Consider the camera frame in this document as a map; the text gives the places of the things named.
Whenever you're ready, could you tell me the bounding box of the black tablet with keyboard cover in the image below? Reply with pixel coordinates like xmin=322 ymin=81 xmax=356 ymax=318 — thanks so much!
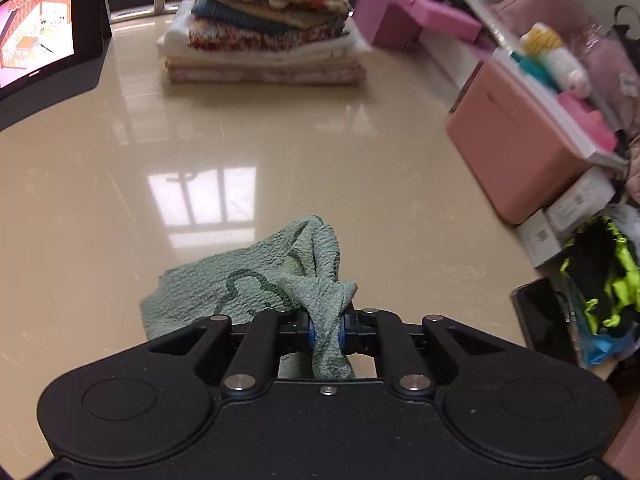
xmin=1 ymin=0 xmax=112 ymax=129

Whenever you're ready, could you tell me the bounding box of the black smartphone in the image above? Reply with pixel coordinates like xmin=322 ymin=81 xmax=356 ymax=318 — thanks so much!
xmin=511 ymin=278 xmax=578 ymax=365

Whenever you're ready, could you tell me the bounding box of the stack of folded blankets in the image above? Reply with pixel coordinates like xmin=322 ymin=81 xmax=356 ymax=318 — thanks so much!
xmin=156 ymin=0 xmax=368 ymax=86

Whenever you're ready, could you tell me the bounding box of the black and neon-yellow garment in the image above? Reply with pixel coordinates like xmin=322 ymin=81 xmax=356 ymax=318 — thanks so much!
xmin=561 ymin=214 xmax=639 ymax=338

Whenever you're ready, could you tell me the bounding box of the colourful plush toy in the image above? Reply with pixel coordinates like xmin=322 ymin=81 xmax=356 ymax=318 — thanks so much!
xmin=508 ymin=22 xmax=618 ymax=154

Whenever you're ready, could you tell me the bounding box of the green patterned garment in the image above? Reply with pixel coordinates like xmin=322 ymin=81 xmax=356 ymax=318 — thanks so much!
xmin=140 ymin=216 xmax=358 ymax=380

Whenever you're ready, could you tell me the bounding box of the pink storage box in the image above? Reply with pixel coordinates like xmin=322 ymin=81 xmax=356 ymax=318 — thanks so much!
xmin=444 ymin=58 xmax=594 ymax=226

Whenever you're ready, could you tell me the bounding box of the pink soft bag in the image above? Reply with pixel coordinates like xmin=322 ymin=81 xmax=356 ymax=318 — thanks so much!
xmin=490 ymin=0 xmax=596 ymax=41

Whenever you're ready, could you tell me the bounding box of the white cardboard box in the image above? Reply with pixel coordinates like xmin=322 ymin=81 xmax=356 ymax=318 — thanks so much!
xmin=516 ymin=167 xmax=615 ymax=268

